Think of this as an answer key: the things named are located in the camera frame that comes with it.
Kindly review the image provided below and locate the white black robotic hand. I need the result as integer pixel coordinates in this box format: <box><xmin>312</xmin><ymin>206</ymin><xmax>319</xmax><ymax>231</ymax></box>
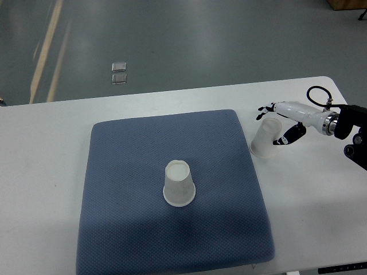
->
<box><xmin>256</xmin><ymin>101</ymin><xmax>339</xmax><ymax>146</ymax></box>

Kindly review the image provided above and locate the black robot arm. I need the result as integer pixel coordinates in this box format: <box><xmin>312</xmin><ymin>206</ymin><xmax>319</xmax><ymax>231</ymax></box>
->
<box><xmin>334</xmin><ymin>104</ymin><xmax>366</xmax><ymax>170</ymax></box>

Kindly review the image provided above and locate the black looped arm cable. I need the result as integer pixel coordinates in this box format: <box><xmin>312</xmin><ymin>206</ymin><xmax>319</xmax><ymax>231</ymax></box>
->
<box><xmin>306</xmin><ymin>86</ymin><xmax>343</xmax><ymax>112</ymax></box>

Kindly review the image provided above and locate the blue quilted cushion mat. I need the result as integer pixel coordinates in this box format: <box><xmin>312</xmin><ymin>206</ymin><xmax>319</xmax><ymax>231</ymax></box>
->
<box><xmin>76</xmin><ymin>109</ymin><xmax>275</xmax><ymax>274</ymax></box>

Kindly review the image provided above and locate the black table control panel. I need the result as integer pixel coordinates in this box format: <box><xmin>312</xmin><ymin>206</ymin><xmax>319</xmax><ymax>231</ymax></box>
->
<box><xmin>318</xmin><ymin>262</ymin><xmax>366</xmax><ymax>274</ymax></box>

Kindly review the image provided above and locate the black tripod leg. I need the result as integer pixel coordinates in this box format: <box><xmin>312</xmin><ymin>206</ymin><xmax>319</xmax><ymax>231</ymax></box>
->
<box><xmin>358</xmin><ymin>9</ymin><xmax>367</xmax><ymax>21</ymax></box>

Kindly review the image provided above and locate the white paper cup on mat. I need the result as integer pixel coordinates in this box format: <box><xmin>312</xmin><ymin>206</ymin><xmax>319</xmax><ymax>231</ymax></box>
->
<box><xmin>163</xmin><ymin>160</ymin><xmax>196</xmax><ymax>207</ymax></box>

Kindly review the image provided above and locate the brown wooden box corner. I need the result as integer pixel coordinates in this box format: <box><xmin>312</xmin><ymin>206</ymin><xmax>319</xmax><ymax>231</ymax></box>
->
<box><xmin>327</xmin><ymin>0</ymin><xmax>366</xmax><ymax>11</ymax></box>

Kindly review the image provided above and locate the upper metal floor plate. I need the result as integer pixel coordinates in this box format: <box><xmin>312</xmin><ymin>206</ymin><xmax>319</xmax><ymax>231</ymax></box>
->
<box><xmin>111</xmin><ymin>61</ymin><xmax>127</xmax><ymax>72</ymax></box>

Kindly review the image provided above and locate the white paper cup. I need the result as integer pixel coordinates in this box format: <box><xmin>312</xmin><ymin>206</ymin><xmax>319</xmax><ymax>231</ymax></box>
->
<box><xmin>163</xmin><ymin>160</ymin><xmax>196</xmax><ymax>207</ymax></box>
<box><xmin>249</xmin><ymin>118</ymin><xmax>282</xmax><ymax>159</ymax></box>

